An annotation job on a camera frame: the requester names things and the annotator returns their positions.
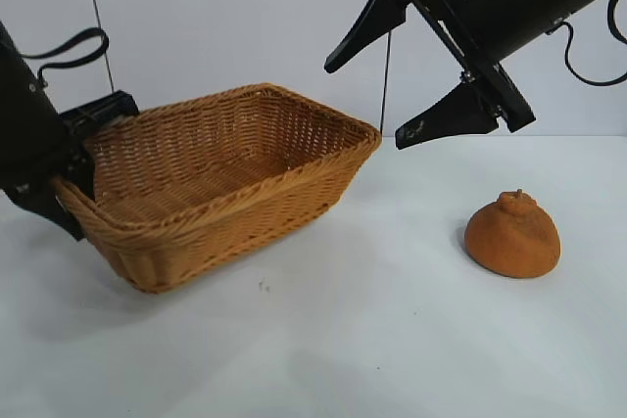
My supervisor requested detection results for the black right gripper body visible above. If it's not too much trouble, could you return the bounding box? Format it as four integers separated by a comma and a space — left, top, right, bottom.
372, 0, 564, 134

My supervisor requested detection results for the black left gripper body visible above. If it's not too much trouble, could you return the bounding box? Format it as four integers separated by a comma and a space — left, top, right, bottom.
0, 91, 140, 244

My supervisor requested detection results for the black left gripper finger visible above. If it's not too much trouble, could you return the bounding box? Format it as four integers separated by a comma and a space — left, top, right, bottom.
59, 197, 87, 243
72, 143, 97, 202

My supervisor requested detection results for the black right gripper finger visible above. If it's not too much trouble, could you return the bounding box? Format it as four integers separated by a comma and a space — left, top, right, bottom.
394, 82, 499, 150
322, 0, 409, 74

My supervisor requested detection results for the orange fruit with knob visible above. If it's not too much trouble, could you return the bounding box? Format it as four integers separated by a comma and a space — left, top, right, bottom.
463, 188, 563, 279

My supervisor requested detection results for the woven wicker basket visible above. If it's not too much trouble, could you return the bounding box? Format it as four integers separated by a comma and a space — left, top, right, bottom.
51, 82, 383, 295

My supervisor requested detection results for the thin black cable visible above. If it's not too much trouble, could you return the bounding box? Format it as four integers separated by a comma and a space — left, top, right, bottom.
547, 19, 627, 87
608, 0, 627, 45

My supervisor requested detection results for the flat black cable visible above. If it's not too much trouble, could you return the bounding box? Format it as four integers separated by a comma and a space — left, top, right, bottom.
22, 26, 110, 86

